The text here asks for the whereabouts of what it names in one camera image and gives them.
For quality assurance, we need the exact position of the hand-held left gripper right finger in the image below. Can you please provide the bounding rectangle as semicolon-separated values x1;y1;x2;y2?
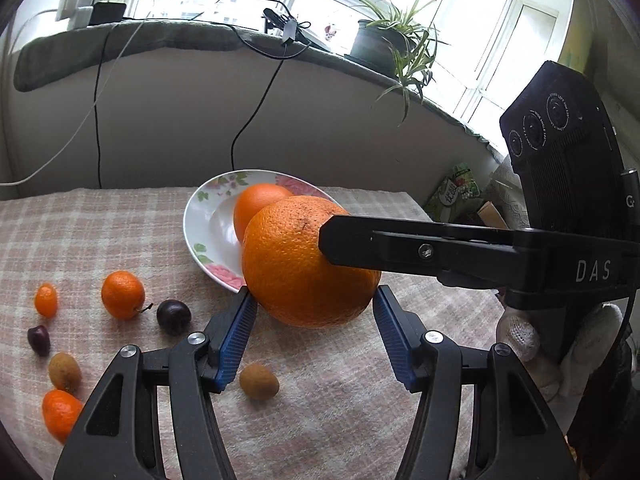
372;285;578;480

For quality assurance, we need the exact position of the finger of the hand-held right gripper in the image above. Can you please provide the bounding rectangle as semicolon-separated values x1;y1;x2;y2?
318;214;531;288

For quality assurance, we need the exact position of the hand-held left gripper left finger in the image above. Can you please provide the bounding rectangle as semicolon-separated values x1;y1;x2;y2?
52;287;258;480

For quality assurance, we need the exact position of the small brown fruit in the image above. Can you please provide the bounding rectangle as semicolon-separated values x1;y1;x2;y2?
48;352;82;394
238;363;280;401

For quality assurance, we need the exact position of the dark cherry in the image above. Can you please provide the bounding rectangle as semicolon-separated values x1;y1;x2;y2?
156;299;192;337
27;325;51;357

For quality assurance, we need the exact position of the large orange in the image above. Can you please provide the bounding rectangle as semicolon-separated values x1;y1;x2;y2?
241;195;382;329

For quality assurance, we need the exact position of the white floral plate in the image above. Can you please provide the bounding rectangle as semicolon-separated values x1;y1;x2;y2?
182;170;346;295

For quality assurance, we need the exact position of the tangerine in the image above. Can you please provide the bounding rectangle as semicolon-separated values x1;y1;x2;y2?
41;389;84;445
101;270;147;321

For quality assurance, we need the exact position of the person's right hand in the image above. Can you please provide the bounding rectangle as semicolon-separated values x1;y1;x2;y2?
495;302;626;403

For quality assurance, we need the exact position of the white knitted cloth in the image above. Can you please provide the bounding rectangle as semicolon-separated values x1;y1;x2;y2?
492;155;531;231

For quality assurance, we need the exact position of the green printed box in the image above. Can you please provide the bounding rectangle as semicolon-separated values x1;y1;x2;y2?
424;162;482;221

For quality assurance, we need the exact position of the beige checked tablecloth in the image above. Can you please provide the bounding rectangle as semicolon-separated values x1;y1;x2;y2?
0;187;506;480

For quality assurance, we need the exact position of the medium orange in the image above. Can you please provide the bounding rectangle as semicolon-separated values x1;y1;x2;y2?
233;183;296;246

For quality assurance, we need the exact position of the small orange kumquat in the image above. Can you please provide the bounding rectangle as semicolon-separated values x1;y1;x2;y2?
34;283;59;319

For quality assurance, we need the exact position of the potted spider plant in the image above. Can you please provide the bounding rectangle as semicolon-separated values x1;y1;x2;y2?
327;0;451;126

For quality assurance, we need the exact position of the black elongated device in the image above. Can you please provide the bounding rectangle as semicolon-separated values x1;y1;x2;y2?
262;7;331;51

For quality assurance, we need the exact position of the grey windowsill cloth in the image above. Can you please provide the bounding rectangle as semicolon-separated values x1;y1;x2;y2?
12;17;506;161

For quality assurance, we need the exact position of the black power adapter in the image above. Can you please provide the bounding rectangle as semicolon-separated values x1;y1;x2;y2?
90;2;127;25

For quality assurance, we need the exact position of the white power strip with plugs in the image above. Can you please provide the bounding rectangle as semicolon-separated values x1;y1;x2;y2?
55;0;96;28

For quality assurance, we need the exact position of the black cable with inline box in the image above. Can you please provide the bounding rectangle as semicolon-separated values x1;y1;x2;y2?
200;0;313;173

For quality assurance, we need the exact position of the black adapter cable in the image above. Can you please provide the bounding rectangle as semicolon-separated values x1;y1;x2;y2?
95;22;148;190

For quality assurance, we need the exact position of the white cable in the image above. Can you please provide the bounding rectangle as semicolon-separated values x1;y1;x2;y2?
0;7;151;188

